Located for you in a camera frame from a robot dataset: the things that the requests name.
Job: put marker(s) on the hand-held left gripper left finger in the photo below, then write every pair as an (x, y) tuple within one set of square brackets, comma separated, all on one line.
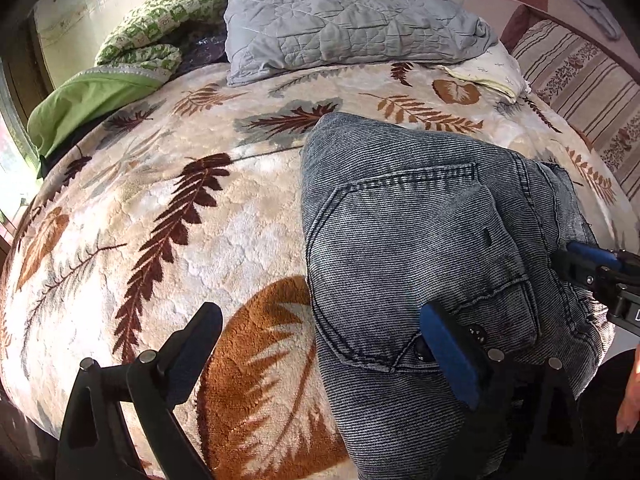
[(192, 350)]

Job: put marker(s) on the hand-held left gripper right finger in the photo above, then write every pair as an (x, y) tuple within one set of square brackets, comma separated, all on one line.
[(450, 355)]

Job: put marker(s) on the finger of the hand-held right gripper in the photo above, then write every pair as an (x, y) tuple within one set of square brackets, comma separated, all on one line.
[(575, 270), (592, 254)]

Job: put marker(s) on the grey denim pants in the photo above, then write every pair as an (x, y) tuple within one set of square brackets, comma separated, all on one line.
[(400, 220)]

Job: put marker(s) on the person's right hand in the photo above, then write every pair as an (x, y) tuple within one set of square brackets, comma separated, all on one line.
[(631, 400)]

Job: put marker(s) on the leaf print blanket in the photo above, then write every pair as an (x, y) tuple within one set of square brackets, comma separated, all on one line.
[(150, 210)]

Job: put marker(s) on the striped cushion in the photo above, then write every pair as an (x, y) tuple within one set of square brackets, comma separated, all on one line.
[(580, 85)]

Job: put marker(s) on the cream pillow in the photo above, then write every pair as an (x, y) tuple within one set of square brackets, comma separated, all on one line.
[(495, 70)]

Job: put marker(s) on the grey cloth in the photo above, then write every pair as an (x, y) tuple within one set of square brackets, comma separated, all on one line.
[(595, 7)]

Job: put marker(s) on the green patterned quilt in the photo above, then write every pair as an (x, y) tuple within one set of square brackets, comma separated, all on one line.
[(90, 105)]

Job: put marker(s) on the purple cloth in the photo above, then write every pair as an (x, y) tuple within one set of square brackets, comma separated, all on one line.
[(205, 47)]

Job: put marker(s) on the grey quilted pillow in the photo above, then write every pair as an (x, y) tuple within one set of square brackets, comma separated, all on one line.
[(340, 20)]

